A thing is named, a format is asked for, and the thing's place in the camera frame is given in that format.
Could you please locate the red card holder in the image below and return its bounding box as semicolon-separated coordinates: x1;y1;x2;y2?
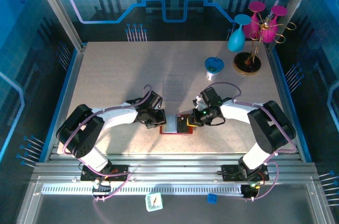
159;114;193;135

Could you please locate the clear cup with blue lid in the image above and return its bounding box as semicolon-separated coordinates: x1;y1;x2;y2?
204;57;225;81

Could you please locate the blue table side trim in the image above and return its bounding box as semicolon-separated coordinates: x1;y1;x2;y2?
39;48;80;163
269;48;313;163

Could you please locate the white square dial tag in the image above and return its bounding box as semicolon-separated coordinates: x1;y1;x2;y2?
145;192;164;212

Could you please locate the teal wine glass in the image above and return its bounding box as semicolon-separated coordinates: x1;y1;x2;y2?
227;14;252;52

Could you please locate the black controller board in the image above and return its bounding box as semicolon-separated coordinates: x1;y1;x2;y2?
91;180;112;199
240;183;260;200

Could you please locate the magenta wine glass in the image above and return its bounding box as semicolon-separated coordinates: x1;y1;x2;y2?
260;5;289;44
243;1;266;40

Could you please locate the aluminium frame rail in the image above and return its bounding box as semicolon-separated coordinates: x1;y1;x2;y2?
31;154;318;185

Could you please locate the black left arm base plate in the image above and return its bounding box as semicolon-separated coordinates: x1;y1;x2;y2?
80;164;130;182

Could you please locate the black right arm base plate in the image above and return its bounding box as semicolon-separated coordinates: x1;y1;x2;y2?
220;164;270;182

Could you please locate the gold wire glass rack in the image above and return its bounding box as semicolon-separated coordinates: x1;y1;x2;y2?
233;12;297;76

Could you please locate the white slotted cable duct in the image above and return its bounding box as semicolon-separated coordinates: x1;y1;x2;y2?
41;184;244;196

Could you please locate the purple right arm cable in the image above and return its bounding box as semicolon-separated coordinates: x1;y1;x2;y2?
203;82;298;202

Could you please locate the aluminium frame post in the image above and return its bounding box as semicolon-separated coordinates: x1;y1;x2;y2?
29;0;88;51
266;0;320;51

